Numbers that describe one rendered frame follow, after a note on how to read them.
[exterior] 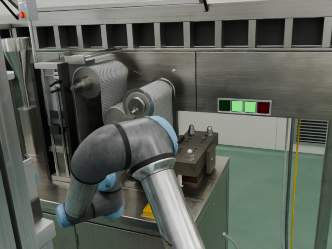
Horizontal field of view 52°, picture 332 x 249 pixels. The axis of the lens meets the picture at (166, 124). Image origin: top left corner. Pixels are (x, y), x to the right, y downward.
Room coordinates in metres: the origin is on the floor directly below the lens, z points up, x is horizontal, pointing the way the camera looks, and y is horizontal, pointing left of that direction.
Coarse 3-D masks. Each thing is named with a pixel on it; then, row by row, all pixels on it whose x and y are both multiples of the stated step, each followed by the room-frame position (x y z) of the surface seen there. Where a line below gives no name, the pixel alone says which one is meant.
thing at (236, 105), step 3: (234, 102) 1.57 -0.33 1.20; (237, 102) 1.56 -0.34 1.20; (240, 102) 1.56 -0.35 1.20; (234, 105) 1.57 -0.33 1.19; (237, 105) 1.56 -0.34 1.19; (240, 105) 1.56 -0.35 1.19; (234, 108) 1.57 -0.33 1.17; (237, 108) 1.56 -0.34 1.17; (240, 108) 1.56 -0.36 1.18; (240, 111) 1.56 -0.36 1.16
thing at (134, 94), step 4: (136, 92) 1.40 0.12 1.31; (128, 96) 1.41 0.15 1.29; (132, 96) 1.41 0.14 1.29; (136, 96) 1.40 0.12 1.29; (140, 96) 1.39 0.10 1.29; (144, 96) 1.38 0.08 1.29; (128, 100) 1.41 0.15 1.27; (144, 100) 1.39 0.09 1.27; (148, 100) 1.38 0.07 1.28; (148, 104) 1.38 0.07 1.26; (148, 108) 1.38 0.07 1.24; (128, 112) 1.42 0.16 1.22; (144, 112) 1.39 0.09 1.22; (148, 112) 1.38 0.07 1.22; (136, 116) 1.40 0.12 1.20; (140, 116) 1.39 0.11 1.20; (144, 116) 1.39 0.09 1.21
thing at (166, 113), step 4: (168, 108) 1.56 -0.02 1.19; (160, 112) 1.46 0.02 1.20; (164, 112) 1.50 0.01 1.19; (168, 112) 1.55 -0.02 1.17; (160, 116) 1.46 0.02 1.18; (164, 116) 1.50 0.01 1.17; (168, 116) 1.55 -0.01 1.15; (168, 120) 1.55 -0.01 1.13; (172, 120) 1.60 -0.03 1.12; (172, 124) 1.60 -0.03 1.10
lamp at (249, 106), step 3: (246, 102) 1.55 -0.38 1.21; (249, 102) 1.54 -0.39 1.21; (252, 102) 1.54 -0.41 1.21; (255, 102) 1.53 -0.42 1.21; (246, 105) 1.55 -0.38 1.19; (249, 105) 1.54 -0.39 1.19; (252, 105) 1.54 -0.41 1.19; (246, 108) 1.55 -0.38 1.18; (249, 108) 1.54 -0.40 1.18; (252, 108) 1.54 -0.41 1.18; (246, 111) 1.55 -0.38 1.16; (249, 111) 1.54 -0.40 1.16; (252, 111) 1.54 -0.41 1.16
